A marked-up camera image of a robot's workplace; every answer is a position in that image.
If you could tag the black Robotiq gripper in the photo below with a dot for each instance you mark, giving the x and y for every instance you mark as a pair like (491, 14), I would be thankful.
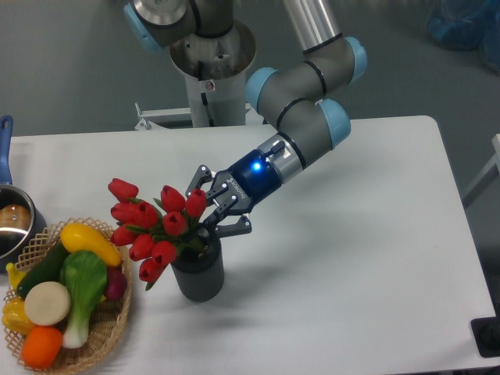
(240, 187)

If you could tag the red tulip bouquet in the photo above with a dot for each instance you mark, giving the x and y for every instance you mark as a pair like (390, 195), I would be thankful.
(157, 234)

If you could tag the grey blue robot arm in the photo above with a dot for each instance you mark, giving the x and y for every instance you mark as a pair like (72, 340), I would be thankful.
(307, 123)

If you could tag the dark grey ribbed vase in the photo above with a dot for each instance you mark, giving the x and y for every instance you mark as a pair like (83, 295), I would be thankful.
(200, 276)

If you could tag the red radish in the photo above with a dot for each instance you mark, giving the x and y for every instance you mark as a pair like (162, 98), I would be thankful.
(116, 284)

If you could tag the yellow squash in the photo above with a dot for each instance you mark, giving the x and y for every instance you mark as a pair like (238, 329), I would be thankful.
(78, 237)

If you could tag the green bok choy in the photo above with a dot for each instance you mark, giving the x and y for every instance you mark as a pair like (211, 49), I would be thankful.
(84, 275)

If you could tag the woven wicker basket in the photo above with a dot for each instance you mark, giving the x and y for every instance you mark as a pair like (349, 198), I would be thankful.
(107, 322)

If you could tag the green cucumber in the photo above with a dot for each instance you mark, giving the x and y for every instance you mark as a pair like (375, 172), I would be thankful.
(47, 269)

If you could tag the beige round bun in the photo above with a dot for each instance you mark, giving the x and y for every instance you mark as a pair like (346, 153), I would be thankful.
(47, 303)

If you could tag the yellow banana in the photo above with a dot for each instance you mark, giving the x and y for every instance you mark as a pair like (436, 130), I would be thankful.
(15, 276)

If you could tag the orange fruit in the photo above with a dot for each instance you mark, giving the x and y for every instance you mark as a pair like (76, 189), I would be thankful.
(41, 347)

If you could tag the yellow bell pepper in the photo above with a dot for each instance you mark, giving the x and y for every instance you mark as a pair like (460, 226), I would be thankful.
(15, 318)

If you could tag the black box at edge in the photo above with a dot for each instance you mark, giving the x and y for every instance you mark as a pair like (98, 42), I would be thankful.
(486, 335)

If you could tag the blue plastic bag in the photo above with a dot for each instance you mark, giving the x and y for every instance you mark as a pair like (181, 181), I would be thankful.
(467, 26)

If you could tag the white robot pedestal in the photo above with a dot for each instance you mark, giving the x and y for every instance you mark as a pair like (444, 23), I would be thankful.
(214, 71)

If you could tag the blue handled saucepan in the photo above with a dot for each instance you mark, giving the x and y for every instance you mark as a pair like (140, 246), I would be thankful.
(20, 218)

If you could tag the white frame at right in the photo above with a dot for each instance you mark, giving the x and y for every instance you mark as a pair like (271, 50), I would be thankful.
(484, 178)

